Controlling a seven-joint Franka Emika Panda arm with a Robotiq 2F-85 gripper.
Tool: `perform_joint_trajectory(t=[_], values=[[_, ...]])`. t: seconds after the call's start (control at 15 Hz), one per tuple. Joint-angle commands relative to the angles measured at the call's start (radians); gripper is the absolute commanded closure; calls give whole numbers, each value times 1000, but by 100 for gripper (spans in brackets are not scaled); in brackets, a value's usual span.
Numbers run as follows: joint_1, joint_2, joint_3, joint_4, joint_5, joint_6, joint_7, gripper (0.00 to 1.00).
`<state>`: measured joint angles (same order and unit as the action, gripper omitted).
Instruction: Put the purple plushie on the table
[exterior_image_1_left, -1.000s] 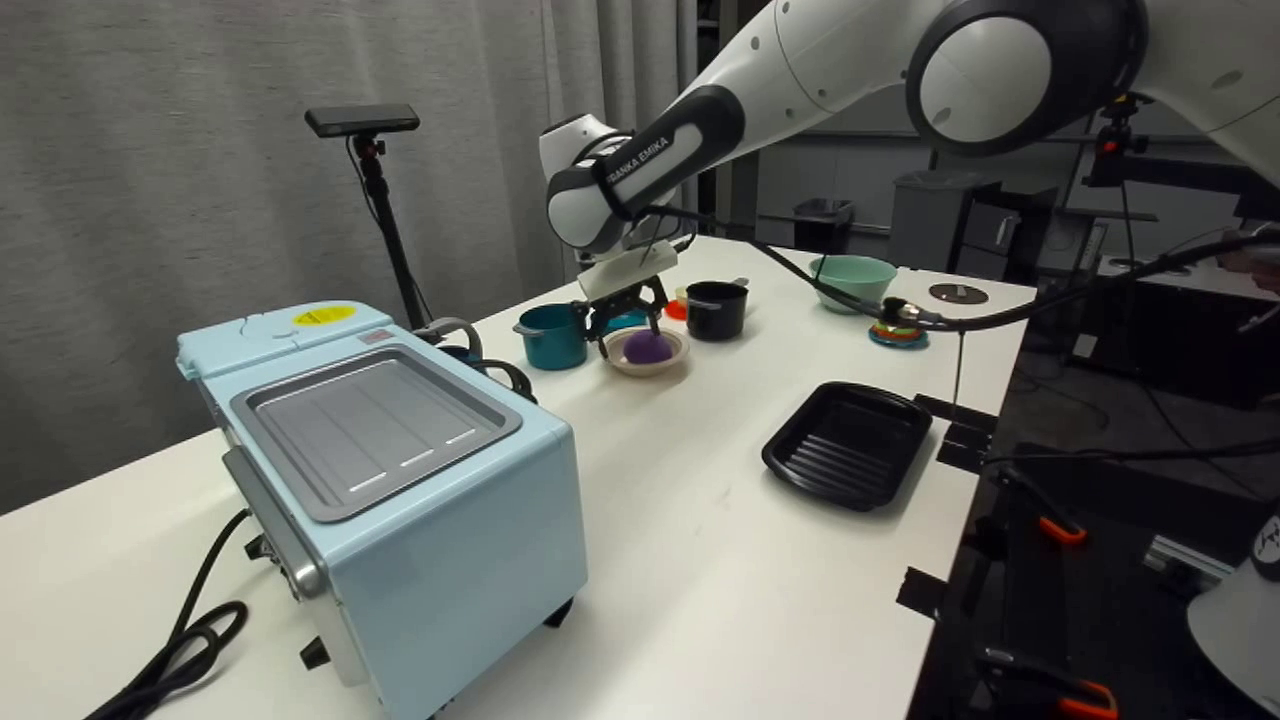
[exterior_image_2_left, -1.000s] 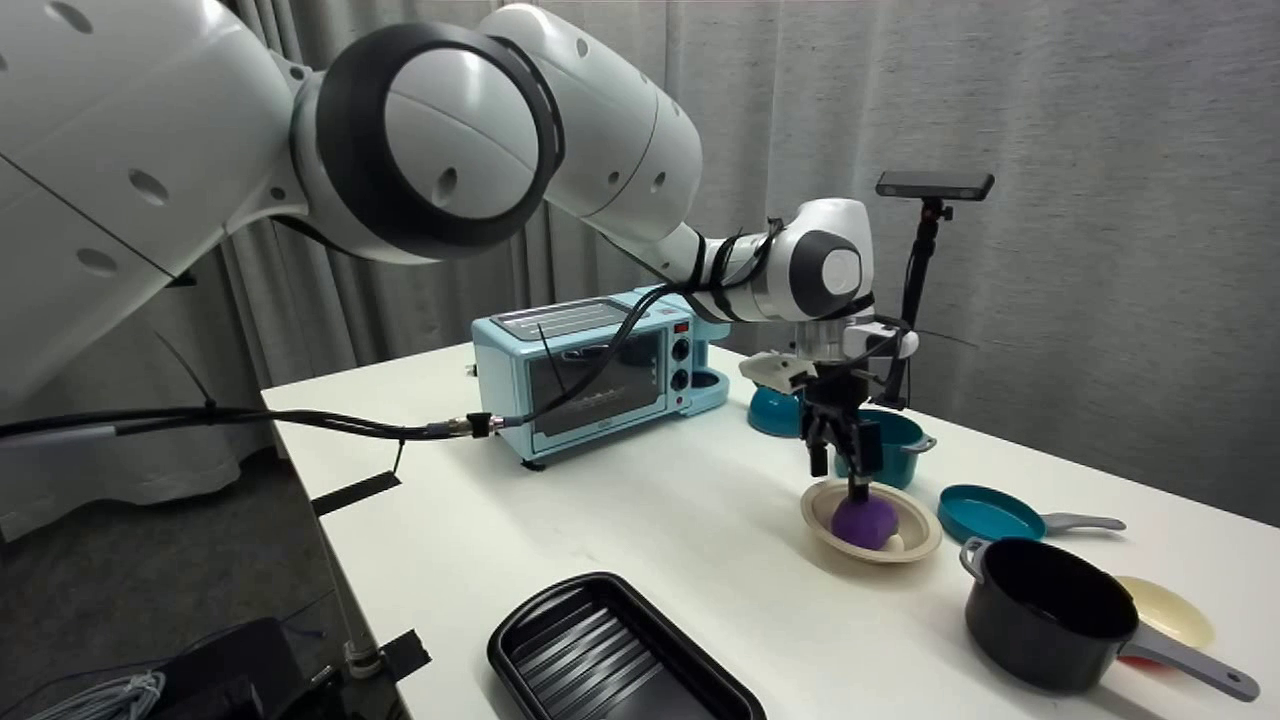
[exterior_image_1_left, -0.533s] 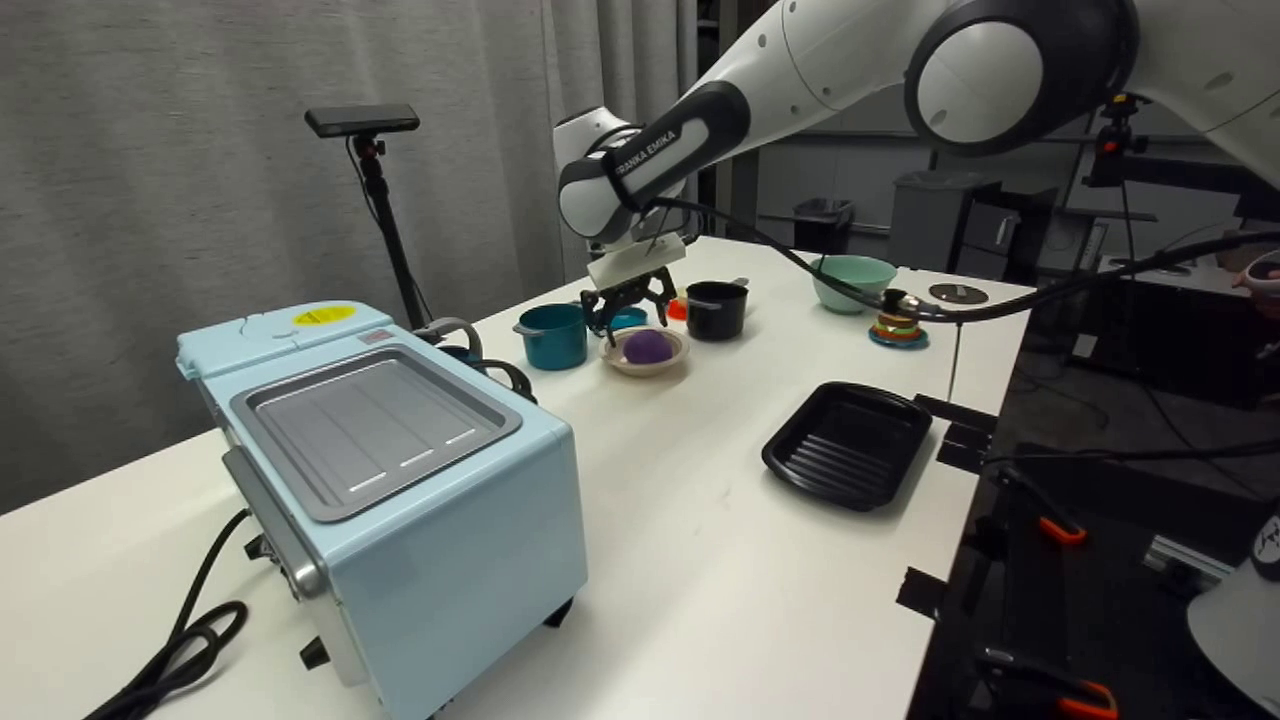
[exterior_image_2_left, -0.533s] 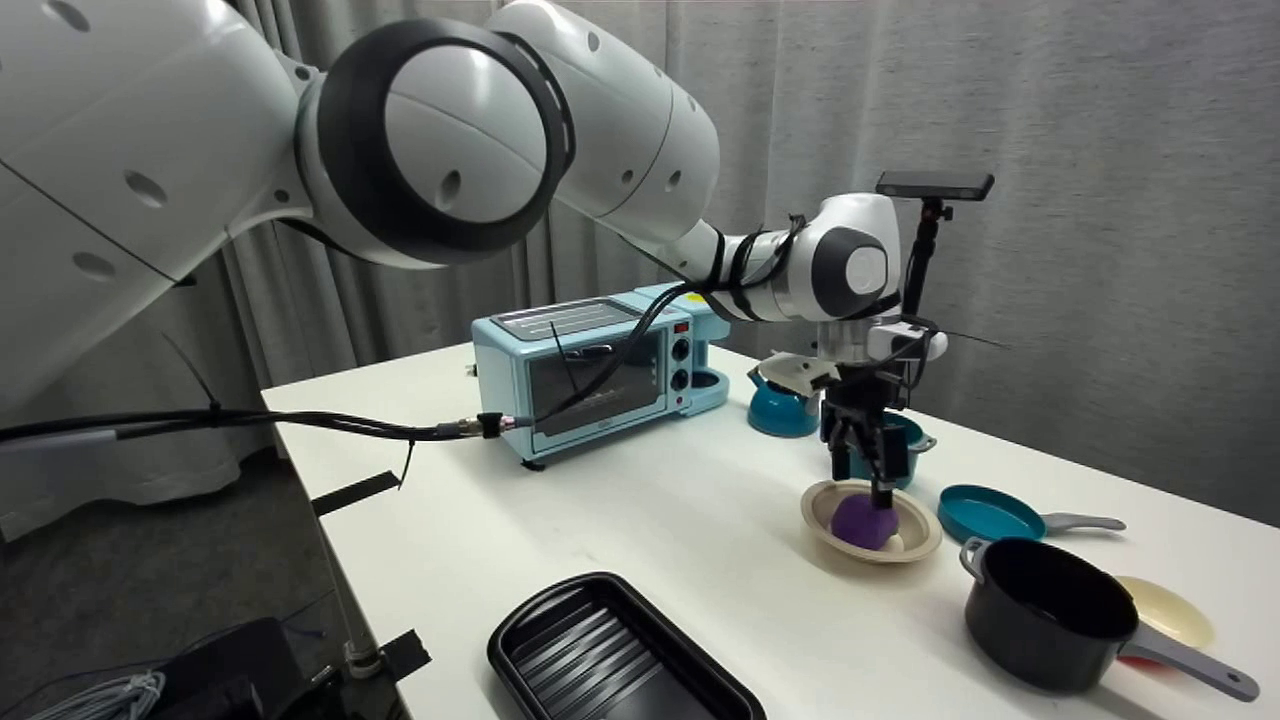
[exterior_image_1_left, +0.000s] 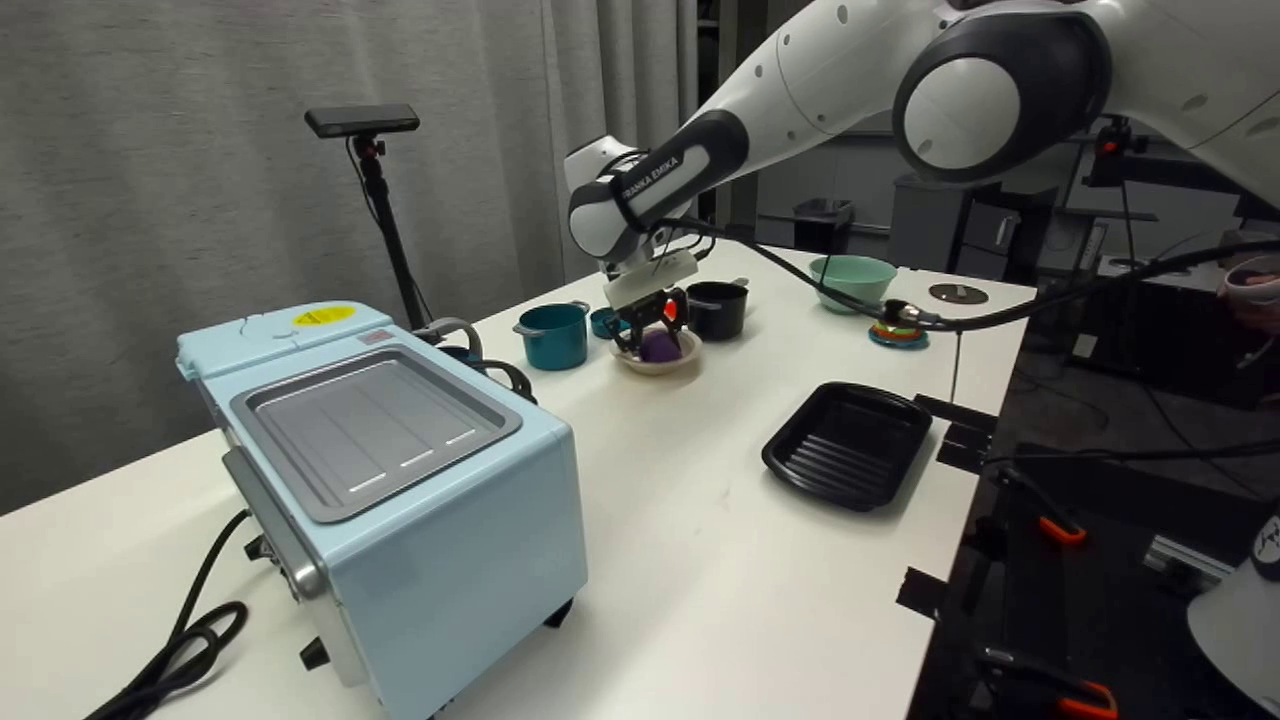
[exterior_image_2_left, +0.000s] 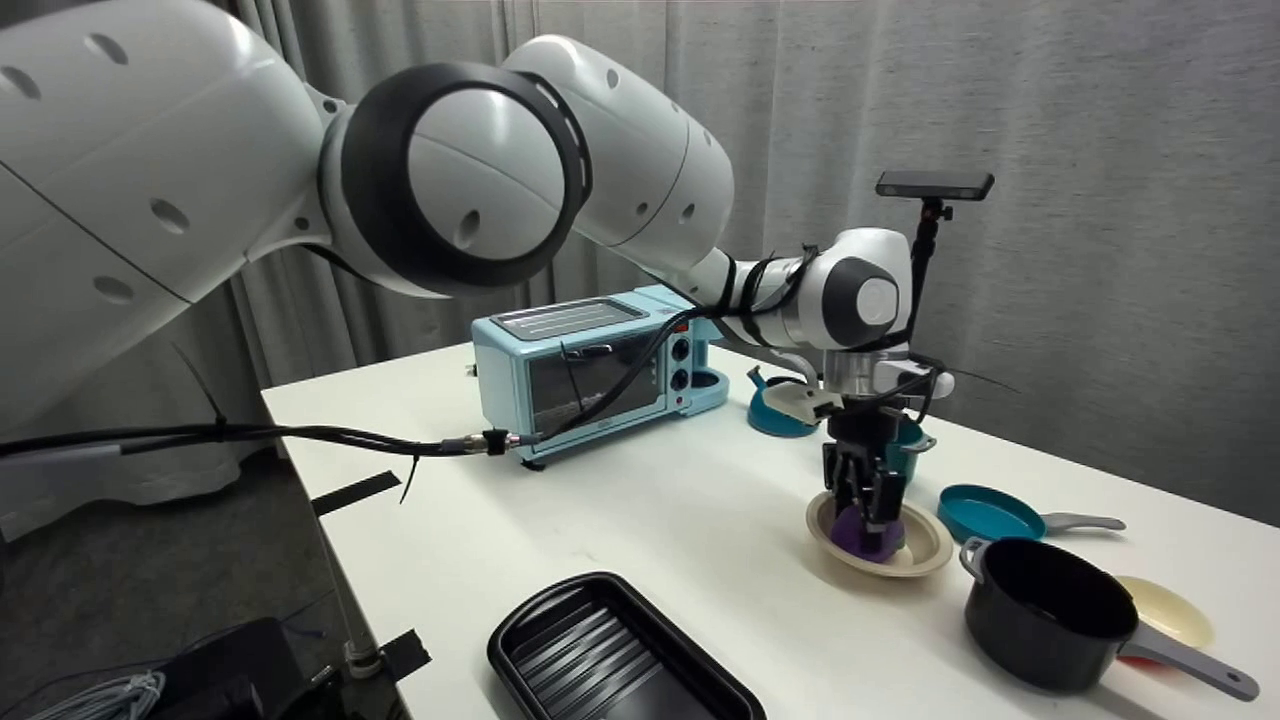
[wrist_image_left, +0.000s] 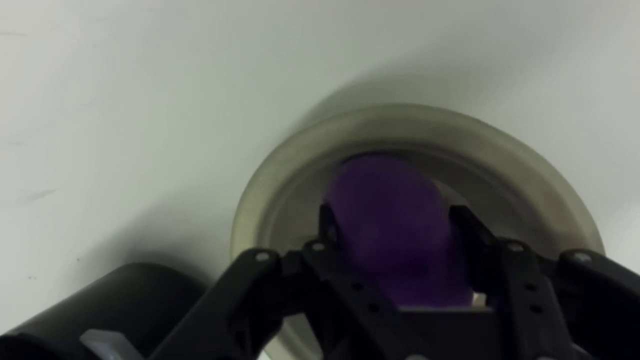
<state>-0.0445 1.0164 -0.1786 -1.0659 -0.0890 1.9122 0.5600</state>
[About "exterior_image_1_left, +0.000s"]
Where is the black cup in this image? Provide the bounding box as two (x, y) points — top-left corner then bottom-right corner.
(684, 276), (758, 344)

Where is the small teal plate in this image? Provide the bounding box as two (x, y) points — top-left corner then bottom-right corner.
(864, 320), (931, 358)

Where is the orange handled clamp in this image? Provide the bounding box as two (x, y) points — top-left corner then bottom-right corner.
(978, 646), (1124, 720)
(995, 456), (1093, 558)

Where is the toy burger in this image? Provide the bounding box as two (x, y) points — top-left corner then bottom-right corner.
(872, 295), (931, 344)

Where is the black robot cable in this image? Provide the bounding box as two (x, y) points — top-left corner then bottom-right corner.
(666, 217), (1280, 338)

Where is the grey curtain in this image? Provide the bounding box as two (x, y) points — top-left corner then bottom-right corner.
(0, 0), (702, 519)

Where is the black camera tripod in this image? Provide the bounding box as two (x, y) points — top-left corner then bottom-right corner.
(343, 132), (441, 338)

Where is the white rounded object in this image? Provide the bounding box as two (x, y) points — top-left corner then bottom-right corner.
(1185, 518), (1280, 720)

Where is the mint green bowl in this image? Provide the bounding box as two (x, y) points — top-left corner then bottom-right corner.
(809, 253), (902, 320)

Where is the round metal stand base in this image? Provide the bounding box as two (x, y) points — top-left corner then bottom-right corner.
(924, 282), (993, 310)

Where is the black toaster power cable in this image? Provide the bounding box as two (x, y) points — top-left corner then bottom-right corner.
(85, 506), (259, 720)

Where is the black ridged plastic tray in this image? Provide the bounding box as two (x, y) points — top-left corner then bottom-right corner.
(761, 381), (936, 518)

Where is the beige bowl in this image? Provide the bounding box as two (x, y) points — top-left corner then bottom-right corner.
(612, 324), (707, 381)

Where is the light blue toaster oven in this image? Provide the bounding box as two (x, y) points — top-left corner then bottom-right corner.
(173, 295), (591, 720)

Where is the short black tape strip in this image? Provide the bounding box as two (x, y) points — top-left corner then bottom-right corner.
(936, 423), (993, 478)
(897, 565), (960, 621)

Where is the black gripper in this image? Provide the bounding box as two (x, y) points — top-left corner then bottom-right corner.
(612, 282), (691, 362)

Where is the dark grey cabinet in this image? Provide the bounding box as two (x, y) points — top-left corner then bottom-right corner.
(888, 171), (1031, 284)

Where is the teal toy pot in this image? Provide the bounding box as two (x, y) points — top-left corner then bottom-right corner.
(511, 299), (597, 375)

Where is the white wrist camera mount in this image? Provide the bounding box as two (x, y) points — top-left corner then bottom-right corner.
(602, 253), (703, 310)

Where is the black looped cable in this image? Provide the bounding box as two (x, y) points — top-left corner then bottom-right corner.
(417, 314), (541, 406)

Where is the purple plushie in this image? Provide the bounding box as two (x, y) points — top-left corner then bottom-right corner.
(637, 320), (684, 368)

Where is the black bar camera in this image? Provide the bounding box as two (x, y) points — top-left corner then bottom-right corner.
(299, 99), (425, 146)

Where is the long black tape strip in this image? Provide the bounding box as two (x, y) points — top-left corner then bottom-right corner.
(914, 394), (1000, 431)

